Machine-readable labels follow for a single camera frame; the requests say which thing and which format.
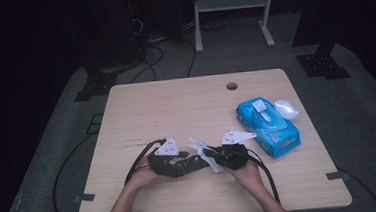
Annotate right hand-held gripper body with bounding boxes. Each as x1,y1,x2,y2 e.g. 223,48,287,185
219,126,260,172

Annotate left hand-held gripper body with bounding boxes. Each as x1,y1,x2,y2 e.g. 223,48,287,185
147,136,182,181

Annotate white wet wipe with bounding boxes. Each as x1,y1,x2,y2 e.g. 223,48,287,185
186,135,224,176

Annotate blue wet wipes pack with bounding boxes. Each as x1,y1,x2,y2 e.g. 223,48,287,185
235,93,304,162

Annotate person's left hand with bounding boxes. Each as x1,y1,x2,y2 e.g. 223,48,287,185
124,156,170,192

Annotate person's right hand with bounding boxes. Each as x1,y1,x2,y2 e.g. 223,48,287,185
224,159,265,194

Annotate black tape square outline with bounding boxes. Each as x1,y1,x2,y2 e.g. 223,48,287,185
84,113,106,135

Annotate black tape strip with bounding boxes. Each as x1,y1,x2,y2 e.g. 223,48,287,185
325,170,350,182
74,192,96,204

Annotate black stand base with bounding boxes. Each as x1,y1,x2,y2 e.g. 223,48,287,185
71,69,119,103
295,43,352,82

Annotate white metal stand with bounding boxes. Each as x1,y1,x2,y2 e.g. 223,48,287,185
192,0,280,54

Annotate left hand-held gripper cable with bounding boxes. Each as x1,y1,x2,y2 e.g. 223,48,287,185
121,138,170,187

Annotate hand-held gripper cable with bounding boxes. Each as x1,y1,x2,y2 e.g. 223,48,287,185
243,146,281,206
121,138,170,187

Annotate right hand-held gripper cable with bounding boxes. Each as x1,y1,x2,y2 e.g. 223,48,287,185
243,146,281,206

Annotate thin black cable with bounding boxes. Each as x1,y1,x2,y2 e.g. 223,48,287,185
180,34,199,79

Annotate looped black cable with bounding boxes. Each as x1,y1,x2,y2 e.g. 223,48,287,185
128,44,167,84

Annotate black floor cable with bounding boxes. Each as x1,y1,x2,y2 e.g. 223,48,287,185
48,132,101,212
337,164,376,212

